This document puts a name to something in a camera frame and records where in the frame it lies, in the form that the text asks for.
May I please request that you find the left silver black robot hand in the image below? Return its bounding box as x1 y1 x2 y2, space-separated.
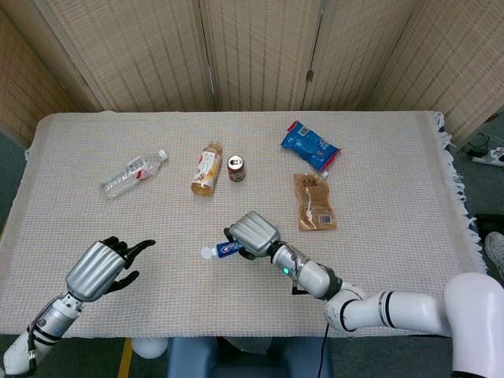
65 235 157 303

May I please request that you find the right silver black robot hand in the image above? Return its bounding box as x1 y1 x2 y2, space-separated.
223 211 282 261

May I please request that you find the blue white toothpaste tube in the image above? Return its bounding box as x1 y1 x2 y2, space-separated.
200 240 247 261

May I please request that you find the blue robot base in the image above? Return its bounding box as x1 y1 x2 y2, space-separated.
165 337 334 378

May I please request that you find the red cartoon drink can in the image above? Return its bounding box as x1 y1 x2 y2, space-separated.
227 154 246 183

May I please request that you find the brown spout pouch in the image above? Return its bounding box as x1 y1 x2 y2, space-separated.
293 169 339 232

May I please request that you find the yellow tea drink bottle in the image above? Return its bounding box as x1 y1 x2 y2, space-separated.
191 140 224 198

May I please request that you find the beige woven tablecloth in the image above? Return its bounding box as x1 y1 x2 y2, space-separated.
0 111 493 339

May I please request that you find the white round robot part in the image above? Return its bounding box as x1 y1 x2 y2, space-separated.
132 337 169 360

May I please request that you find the clear plastic water bottle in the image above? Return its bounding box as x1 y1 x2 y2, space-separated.
98 149 170 199

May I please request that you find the blue snack bag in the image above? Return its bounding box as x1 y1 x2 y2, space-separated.
280 120 343 172

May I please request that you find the woven folding screen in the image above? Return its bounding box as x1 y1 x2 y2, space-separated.
0 0 504 149

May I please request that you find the white shoe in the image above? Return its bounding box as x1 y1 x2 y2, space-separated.
484 231 504 272

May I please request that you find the white power strip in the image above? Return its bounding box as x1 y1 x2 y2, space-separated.
471 146 504 166

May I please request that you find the black cable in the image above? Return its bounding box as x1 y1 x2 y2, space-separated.
317 322 330 378

